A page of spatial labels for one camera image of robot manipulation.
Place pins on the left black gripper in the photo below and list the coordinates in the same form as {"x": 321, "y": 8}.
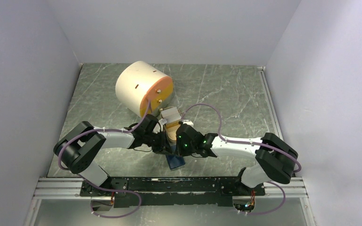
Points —
{"x": 163, "y": 147}

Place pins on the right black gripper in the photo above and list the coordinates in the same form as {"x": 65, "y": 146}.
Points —
{"x": 180, "y": 151}

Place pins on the blue leather card holder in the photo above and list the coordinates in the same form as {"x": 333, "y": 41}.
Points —
{"x": 174, "y": 162}

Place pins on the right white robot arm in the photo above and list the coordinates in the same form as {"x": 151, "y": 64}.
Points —
{"x": 275, "y": 160}

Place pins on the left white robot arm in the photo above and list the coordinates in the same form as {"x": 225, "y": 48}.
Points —
{"x": 77, "y": 150}

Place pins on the tan oval card tray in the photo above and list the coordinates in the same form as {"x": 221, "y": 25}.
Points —
{"x": 170, "y": 129}

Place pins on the stack of white cards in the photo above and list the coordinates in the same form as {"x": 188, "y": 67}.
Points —
{"x": 171, "y": 114}

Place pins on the round white drawer cabinet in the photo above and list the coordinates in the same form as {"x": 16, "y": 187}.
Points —
{"x": 139, "y": 83}

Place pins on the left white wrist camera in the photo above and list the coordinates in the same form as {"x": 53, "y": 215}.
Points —
{"x": 162, "y": 123}

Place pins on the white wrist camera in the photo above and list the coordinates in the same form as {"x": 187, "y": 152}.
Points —
{"x": 162, "y": 123}
{"x": 186, "y": 122}

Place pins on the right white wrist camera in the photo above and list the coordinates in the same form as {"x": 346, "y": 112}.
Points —
{"x": 186, "y": 122}

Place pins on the black base frame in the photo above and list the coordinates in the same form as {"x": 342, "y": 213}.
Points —
{"x": 172, "y": 191}

